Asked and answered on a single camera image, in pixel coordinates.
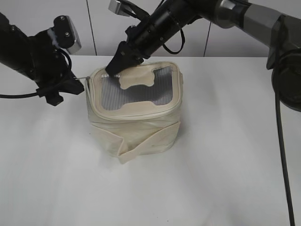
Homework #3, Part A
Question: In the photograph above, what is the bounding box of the silver zipper pull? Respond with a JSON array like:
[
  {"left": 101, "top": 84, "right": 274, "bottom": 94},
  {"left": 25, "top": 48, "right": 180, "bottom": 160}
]
[{"left": 75, "top": 76, "right": 90, "bottom": 81}]

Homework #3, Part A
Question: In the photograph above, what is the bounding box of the cream bag with mesh window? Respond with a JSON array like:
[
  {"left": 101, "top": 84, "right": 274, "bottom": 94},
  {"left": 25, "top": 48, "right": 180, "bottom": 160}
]
[{"left": 85, "top": 62, "right": 183, "bottom": 163}]

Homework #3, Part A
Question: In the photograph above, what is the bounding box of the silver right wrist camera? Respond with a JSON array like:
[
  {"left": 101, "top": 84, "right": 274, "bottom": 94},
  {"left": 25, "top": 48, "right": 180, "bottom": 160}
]
[{"left": 108, "top": 0, "right": 136, "bottom": 18}]

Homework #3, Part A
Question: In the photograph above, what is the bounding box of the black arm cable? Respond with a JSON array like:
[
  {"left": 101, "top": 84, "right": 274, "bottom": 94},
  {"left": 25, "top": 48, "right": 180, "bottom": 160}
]
[
  {"left": 0, "top": 49, "right": 72, "bottom": 99},
  {"left": 274, "top": 16, "right": 296, "bottom": 226}
]

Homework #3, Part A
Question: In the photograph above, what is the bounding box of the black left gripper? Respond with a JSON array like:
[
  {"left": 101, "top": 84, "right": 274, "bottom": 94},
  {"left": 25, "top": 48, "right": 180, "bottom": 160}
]
[{"left": 29, "top": 27, "right": 84, "bottom": 106}]

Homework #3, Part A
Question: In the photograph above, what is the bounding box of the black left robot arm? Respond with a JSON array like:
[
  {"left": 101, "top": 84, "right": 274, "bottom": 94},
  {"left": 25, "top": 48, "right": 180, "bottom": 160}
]
[{"left": 0, "top": 14, "right": 84, "bottom": 106}]

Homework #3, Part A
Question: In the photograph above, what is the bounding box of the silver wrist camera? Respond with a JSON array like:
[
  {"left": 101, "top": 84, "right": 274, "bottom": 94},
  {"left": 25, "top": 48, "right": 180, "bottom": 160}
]
[
  {"left": 53, "top": 15, "right": 81, "bottom": 55},
  {"left": 108, "top": 0, "right": 136, "bottom": 18}
]

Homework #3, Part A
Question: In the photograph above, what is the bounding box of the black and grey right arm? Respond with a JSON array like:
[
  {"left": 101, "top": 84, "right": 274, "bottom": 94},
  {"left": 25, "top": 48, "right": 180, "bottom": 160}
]
[{"left": 105, "top": 0, "right": 301, "bottom": 111}]

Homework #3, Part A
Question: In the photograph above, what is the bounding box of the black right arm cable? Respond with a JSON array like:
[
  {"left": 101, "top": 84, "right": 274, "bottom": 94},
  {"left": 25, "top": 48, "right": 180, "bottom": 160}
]
[{"left": 274, "top": 16, "right": 296, "bottom": 226}]

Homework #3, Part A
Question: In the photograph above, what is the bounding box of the black right gripper cable loop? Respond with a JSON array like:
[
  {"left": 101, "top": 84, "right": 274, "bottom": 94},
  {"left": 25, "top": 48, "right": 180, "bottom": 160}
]
[{"left": 162, "top": 28, "right": 187, "bottom": 54}]

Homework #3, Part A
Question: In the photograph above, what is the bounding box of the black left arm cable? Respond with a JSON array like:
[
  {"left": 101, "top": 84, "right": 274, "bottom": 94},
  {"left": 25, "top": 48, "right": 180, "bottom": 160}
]
[{"left": 0, "top": 49, "right": 72, "bottom": 99}]

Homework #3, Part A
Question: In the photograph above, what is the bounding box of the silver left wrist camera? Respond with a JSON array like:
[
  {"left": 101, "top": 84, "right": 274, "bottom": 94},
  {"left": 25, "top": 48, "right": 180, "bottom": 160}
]
[{"left": 53, "top": 15, "right": 81, "bottom": 55}]

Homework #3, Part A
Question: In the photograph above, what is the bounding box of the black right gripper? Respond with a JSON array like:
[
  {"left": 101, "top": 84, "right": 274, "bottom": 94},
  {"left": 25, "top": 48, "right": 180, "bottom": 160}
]
[{"left": 105, "top": 0, "right": 200, "bottom": 77}]

